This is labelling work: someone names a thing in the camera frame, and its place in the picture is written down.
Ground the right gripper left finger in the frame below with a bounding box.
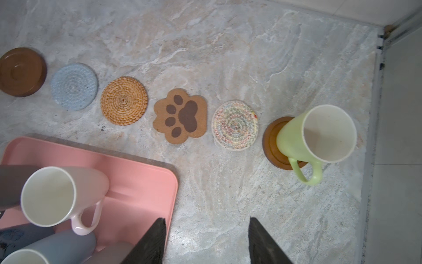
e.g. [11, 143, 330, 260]
[122, 218, 167, 264]

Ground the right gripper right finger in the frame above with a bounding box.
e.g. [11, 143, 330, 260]
[248, 217, 293, 264]

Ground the dark wooden coaster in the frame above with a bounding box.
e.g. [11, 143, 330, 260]
[1, 47, 47, 97]
[262, 117, 293, 171]

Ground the white mug pink handle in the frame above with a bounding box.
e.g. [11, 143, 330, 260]
[20, 166, 110, 236]

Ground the white multicolour woven coaster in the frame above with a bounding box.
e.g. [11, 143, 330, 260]
[211, 100, 259, 151]

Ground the green mug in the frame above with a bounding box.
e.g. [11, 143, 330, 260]
[276, 104, 357, 186]

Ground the cork paw coaster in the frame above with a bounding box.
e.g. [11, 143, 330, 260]
[153, 89, 207, 145]

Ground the rattan woven coaster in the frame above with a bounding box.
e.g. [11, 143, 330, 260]
[101, 77, 148, 126]

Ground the blue woven coaster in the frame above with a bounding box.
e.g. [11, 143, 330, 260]
[51, 63, 98, 111]

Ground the pink silicone tray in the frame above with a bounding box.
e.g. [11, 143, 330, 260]
[1, 136, 178, 251]

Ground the grey metal mug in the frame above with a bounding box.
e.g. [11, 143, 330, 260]
[1, 165, 40, 211]

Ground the light blue handled mug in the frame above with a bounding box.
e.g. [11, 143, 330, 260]
[2, 230, 96, 264]

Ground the blue handled mug left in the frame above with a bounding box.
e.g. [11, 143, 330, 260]
[1, 223, 55, 262]

